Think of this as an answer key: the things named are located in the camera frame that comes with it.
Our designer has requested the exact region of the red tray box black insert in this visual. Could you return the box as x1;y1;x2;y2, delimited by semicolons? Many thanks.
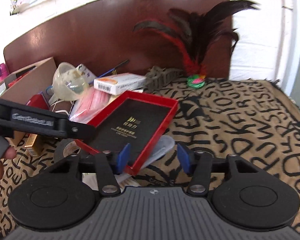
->
76;91;178;175

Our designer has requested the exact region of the black tape roll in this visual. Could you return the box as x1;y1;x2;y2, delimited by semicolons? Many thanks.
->
53;139;81;163

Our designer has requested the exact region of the cotton swab bag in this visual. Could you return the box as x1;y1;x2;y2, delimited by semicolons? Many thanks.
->
115;135;175;189

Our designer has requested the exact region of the cardboard storage box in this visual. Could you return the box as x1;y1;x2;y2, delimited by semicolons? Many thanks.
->
0;57;57;105

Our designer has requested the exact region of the small red box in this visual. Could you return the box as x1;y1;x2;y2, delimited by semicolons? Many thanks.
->
26;93;50;110

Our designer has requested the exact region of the gold slim box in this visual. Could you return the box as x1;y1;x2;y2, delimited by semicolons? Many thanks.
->
24;134;44;157

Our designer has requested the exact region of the pink bottle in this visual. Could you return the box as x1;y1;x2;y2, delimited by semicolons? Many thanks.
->
0;63;9;82

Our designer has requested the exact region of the pink packet plastic bag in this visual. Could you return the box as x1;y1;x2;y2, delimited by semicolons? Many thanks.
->
69;87;118;124

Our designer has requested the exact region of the white orange medicine box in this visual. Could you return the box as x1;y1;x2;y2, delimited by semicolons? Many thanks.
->
94;73;146;95

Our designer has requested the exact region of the clear plastic funnel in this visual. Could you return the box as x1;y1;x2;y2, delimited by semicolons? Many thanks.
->
49;62;89;104

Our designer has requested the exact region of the grey hair claw clip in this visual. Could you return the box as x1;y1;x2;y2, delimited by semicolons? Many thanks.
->
145;66;183;93

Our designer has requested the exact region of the blue black pen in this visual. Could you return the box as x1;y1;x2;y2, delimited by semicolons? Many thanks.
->
97;59;129;78

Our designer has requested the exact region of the white patterned pouch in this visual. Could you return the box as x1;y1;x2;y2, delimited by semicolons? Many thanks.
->
76;64;96;84

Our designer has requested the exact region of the black red feather toy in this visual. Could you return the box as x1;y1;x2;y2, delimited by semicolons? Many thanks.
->
133;0;258;76

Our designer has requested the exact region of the brown wooden headboard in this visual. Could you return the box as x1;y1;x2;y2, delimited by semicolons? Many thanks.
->
4;0;227;75

